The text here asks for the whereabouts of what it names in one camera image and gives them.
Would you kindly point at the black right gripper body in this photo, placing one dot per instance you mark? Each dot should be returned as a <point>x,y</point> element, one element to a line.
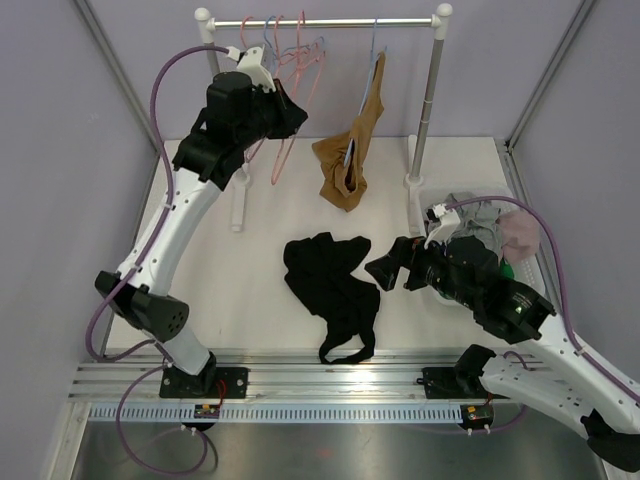
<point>436,270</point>

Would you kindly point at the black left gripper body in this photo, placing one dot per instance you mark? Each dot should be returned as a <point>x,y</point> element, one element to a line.
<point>251,130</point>

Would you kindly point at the green tank top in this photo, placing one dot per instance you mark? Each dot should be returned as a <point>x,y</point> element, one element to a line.
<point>506,269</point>

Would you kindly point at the grey tank top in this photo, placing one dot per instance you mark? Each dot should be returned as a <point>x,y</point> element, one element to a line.
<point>480,220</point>

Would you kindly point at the pink hanger with clothes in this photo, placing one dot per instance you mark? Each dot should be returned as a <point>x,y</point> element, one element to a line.
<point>286,146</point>

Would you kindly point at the blue hanger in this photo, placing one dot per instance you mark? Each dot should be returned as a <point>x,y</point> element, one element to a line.
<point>270,37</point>
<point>374,56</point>

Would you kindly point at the black tank top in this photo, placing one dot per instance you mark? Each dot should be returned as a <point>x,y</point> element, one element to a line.
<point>320,275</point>

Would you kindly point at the pink tank top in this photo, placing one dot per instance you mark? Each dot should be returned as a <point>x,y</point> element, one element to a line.
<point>520,235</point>

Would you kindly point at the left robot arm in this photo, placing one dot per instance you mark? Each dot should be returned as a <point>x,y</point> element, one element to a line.
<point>138,291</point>

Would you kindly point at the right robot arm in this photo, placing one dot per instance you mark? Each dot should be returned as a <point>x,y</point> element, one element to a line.
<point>593,398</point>

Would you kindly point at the brown tank top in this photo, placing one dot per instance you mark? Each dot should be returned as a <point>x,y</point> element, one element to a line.
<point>342,156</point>

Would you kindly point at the white garment rack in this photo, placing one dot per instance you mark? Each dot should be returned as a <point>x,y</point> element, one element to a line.
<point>337,100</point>

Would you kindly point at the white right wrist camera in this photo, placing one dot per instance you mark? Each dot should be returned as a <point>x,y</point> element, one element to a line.
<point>440,224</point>

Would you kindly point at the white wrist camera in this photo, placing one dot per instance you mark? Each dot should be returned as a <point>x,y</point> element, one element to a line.
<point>440,224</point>
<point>255,62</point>

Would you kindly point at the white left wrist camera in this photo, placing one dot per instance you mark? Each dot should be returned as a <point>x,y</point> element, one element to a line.
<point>255,62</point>

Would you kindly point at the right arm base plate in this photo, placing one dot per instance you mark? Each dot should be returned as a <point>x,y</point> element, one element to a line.
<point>447,383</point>

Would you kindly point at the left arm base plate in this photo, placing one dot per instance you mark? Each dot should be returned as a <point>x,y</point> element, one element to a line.
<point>229,382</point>

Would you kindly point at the aluminium front rail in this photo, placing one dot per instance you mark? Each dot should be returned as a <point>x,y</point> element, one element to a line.
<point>390,377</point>

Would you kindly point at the white slotted cable duct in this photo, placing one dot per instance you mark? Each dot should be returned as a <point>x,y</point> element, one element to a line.
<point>280,413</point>

